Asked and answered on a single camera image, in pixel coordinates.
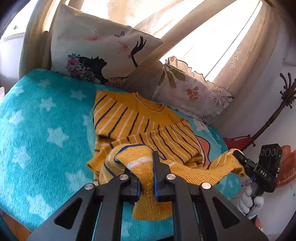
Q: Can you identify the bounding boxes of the red object beside bed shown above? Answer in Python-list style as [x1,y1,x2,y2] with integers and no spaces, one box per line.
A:
[223,135,251,151]

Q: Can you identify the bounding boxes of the yellow striped knit sweater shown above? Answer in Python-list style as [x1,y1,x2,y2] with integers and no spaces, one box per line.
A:
[87,90,245,221]

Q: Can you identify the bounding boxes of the white gloved right hand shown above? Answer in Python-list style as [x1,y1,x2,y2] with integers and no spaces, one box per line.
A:
[237,185,264,220]

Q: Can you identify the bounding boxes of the woman silhouette print pillow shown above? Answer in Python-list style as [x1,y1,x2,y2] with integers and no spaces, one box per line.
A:
[51,4,163,84]

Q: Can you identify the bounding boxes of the black camera box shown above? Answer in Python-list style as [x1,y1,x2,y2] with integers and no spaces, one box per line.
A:
[258,144,282,178]

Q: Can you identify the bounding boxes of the beige sheer curtain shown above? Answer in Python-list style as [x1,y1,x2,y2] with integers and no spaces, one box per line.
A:
[18,0,282,103]

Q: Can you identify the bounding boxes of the turquoise star fleece blanket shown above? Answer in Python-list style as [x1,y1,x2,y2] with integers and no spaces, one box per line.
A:
[0,68,242,241]

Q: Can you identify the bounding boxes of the dark branch wall decoration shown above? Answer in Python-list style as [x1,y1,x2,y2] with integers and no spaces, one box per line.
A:
[240,72,295,151]

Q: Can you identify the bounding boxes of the red leaf wall decoration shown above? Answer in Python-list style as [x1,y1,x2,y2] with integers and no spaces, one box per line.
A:
[276,145,296,188]

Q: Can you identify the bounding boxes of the floral leaf print pillow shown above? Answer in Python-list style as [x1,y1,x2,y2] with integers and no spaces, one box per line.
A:
[151,57,234,123]

